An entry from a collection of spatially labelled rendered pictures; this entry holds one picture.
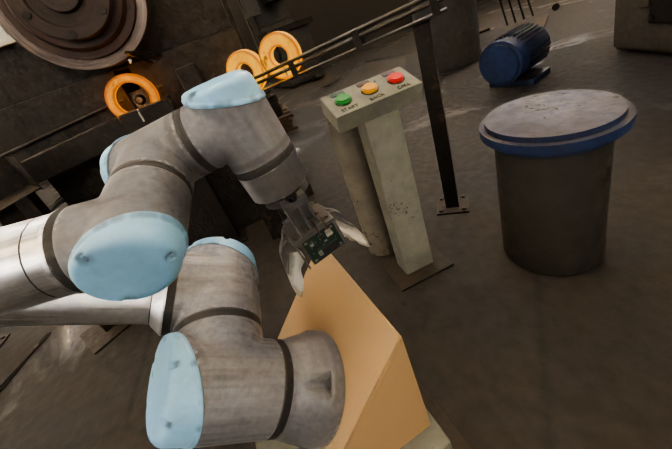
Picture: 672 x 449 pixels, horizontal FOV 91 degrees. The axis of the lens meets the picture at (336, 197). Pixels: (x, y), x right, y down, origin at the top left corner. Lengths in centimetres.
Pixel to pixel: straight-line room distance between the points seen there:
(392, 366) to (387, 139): 55
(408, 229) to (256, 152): 69
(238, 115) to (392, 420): 53
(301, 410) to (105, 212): 41
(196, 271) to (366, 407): 36
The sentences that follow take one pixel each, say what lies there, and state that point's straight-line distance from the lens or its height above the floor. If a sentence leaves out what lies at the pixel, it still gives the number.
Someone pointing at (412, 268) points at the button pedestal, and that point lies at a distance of 112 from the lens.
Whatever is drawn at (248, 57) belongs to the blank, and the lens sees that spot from 135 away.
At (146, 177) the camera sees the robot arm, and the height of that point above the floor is 71.
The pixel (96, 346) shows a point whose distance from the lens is 166.
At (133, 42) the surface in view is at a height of 93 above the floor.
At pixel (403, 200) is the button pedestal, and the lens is 98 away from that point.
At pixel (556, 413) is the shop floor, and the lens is 89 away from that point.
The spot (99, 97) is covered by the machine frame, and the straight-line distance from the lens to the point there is 168.
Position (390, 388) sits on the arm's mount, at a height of 28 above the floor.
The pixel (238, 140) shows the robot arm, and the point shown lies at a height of 70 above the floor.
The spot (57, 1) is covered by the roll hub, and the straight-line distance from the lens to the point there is 150.
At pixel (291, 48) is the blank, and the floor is 73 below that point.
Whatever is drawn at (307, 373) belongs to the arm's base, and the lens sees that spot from 61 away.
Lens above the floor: 79
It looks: 27 degrees down
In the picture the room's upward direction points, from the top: 20 degrees counter-clockwise
